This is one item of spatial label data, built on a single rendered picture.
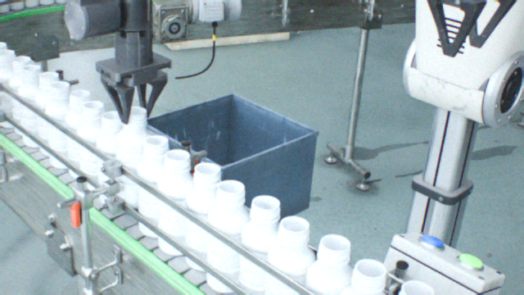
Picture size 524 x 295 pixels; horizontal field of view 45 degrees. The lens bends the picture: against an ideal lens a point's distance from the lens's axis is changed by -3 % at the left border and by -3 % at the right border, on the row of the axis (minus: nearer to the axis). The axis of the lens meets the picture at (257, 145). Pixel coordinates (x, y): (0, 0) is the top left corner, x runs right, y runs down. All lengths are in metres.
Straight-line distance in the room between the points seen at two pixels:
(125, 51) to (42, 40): 1.51
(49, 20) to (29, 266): 0.98
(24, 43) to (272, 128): 1.10
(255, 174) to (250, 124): 0.31
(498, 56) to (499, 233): 2.01
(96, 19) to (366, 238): 2.19
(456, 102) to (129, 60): 0.65
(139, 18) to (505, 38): 0.66
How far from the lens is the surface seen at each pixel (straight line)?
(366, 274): 0.77
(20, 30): 2.42
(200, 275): 0.98
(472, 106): 1.28
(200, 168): 0.93
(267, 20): 2.77
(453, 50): 0.75
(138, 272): 1.07
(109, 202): 1.07
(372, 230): 2.98
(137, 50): 0.97
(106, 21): 0.92
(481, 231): 3.16
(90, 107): 1.15
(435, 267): 0.87
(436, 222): 1.45
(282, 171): 1.53
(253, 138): 1.75
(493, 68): 1.26
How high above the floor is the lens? 1.60
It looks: 26 degrees down
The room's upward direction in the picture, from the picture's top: 4 degrees clockwise
